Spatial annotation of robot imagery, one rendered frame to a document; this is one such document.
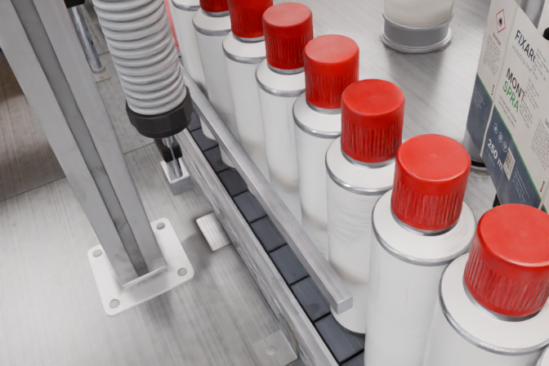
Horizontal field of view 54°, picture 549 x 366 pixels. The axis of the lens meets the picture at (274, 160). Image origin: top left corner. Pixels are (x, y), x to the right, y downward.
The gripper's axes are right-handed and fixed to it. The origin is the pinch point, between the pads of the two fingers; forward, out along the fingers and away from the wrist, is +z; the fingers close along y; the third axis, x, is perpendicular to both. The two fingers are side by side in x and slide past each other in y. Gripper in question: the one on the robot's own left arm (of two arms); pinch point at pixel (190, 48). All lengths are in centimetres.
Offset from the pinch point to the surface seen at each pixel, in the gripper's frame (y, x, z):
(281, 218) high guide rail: -4.0, -24.9, 16.6
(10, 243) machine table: -25.7, 1.0, 12.7
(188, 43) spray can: -2.7, -11.7, 1.0
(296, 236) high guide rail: -3.9, -26.4, 17.8
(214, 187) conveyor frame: -5.0, -8.9, 14.6
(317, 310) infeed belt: -3.4, -22.3, 25.0
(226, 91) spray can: -1.8, -15.3, 6.4
